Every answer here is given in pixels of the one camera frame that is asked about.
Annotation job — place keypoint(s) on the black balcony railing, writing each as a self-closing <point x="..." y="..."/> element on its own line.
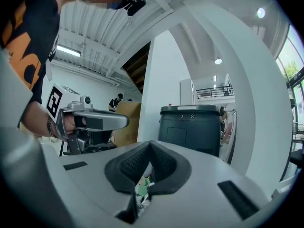
<point x="225" y="91"/>

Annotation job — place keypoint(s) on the person's black printed shirt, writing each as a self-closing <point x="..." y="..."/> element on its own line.
<point x="23" y="20"/>

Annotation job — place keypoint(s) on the black head camera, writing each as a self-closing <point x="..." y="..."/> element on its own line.
<point x="136" y="6"/>

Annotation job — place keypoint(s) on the ceiling tube light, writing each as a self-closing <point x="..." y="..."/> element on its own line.
<point x="69" y="50"/>

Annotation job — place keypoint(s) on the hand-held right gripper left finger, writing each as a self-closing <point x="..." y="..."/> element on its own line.
<point x="90" y="179"/>

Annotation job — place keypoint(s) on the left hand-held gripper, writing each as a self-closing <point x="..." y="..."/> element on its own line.
<point x="55" y="101"/>

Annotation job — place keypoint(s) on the green cup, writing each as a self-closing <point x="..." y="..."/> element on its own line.
<point x="143" y="186"/>

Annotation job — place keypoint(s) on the large cardboard box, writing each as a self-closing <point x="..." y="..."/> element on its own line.
<point x="128" y="122"/>

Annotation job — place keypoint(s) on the person's left forearm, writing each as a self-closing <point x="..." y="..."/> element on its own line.
<point x="35" y="120"/>

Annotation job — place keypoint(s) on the large black bin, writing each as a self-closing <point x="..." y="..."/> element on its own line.
<point x="190" y="132"/>

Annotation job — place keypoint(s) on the person's left hand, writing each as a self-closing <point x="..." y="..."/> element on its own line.
<point x="69" y="125"/>

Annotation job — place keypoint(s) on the tall white cabinet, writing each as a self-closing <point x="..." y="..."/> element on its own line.
<point x="187" y="91"/>

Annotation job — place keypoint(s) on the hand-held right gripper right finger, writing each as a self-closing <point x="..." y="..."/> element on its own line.
<point x="202" y="186"/>

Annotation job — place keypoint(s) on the large glass window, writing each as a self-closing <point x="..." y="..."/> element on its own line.
<point x="292" y="56"/>

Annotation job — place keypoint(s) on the brown wooden staircase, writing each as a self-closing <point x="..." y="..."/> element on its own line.
<point x="139" y="68"/>

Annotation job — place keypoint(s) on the round ceiling lamp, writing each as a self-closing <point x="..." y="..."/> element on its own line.
<point x="218" y="61"/>
<point x="261" y="12"/>

